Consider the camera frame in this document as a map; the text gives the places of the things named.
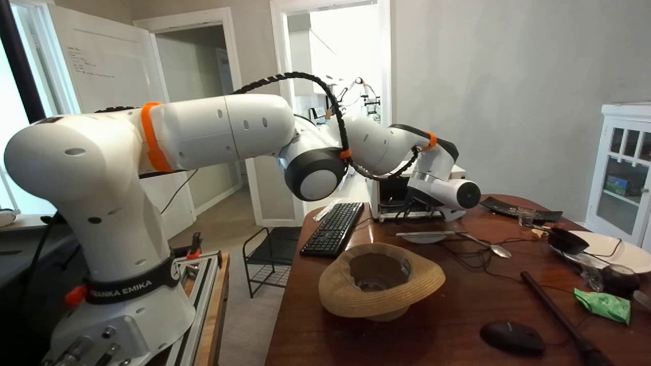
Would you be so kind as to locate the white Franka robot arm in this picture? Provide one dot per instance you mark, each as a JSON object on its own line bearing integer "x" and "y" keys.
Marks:
{"x": 103, "y": 176}

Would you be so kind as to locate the long black stick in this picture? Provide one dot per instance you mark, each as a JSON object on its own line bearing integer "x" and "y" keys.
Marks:
{"x": 555, "y": 311}

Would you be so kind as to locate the green cloth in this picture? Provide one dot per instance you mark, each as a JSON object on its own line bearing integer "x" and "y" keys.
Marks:
{"x": 603, "y": 305}

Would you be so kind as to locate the white glass door cabinet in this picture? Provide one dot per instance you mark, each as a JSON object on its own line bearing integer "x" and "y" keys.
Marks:
{"x": 621, "y": 176}

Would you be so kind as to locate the tan straw hat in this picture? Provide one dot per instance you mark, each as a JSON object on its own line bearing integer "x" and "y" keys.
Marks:
{"x": 339, "y": 292}

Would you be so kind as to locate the black computer mouse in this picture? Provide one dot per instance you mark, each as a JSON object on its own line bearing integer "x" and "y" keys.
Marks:
{"x": 512, "y": 338}

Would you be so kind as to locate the silver metal spoon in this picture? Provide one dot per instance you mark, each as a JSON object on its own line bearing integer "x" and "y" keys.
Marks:
{"x": 498, "y": 250}

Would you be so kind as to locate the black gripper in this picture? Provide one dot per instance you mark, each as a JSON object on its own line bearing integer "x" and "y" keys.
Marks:
{"x": 404, "y": 196}

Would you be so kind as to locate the wooden robot cart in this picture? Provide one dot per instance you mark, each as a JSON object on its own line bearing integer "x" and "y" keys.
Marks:
{"x": 217, "y": 318}

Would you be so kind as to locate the small black dish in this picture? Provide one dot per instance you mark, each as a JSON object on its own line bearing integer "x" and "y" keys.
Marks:
{"x": 568, "y": 240}

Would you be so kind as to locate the dark serving tray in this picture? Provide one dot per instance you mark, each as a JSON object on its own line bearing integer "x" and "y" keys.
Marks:
{"x": 526, "y": 211}

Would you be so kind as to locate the white whiteboard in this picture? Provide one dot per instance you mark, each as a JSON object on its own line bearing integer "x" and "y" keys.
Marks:
{"x": 108, "y": 83}

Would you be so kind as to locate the aluminium mounting frame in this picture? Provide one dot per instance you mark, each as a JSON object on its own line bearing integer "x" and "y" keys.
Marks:
{"x": 193, "y": 305}

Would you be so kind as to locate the black computer keyboard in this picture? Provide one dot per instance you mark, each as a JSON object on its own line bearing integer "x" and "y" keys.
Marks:
{"x": 335, "y": 230}

